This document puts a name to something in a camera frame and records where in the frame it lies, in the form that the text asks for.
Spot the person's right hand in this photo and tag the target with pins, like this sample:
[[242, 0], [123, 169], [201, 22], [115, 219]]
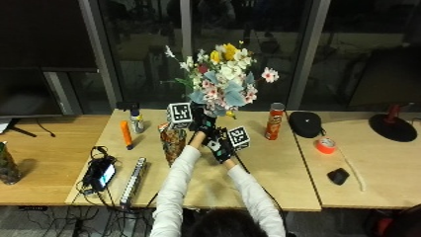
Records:
[[222, 148]]

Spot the person's left hand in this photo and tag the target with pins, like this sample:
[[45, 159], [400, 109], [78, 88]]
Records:
[[201, 126]]

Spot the colourful artificial flower bouquet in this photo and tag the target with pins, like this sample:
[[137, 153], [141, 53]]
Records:
[[226, 77]]

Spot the white marker cube left glove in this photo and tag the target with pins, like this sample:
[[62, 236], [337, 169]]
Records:
[[181, 114]]

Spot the white marker cube glove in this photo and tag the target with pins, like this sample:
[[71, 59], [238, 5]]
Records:
[[181, 114], [239, 137]]

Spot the white marker cube right glove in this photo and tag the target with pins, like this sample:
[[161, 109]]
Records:
[[239, 137]]

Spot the patterned brown glass vase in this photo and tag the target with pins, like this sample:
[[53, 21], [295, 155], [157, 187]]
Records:
[[173, 143]]

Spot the red crisps can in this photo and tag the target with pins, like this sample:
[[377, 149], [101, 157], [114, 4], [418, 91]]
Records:
[[275, 123]]

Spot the small spray bottle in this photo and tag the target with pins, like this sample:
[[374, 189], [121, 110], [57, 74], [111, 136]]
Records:
[[138, 123]]

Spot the orange marker pen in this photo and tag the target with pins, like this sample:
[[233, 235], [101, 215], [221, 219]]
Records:
[[126, 135]]

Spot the black zip case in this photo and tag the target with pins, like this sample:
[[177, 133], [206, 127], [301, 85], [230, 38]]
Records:
[[306, 124]]

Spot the long silver power strip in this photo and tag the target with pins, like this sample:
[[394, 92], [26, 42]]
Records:
[[133, 182]]

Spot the orange tape roll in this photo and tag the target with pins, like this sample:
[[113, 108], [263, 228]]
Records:
[[326, 146]]

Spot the black phone with lit screen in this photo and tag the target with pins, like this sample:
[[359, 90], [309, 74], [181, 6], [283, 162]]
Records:
[[102, 173]]

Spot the small black computer mouse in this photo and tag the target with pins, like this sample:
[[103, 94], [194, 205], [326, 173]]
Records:
[[338, 176]]

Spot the thin white stick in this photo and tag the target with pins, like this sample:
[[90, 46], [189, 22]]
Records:
[[357, 173]]

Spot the dark computer monitor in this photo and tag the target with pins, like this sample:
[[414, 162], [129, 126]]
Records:
[[31, 92]]

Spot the black lamp base red stem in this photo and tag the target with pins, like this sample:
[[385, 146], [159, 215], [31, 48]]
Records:
[[393, 126]]

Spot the black monitor stand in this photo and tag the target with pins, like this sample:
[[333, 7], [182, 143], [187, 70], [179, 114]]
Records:
[[21, 129]]

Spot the red and black bag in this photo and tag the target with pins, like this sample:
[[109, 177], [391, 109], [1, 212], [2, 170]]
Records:
[[395, 222]]

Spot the small black camera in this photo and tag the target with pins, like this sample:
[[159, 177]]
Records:
[[127, 105]]

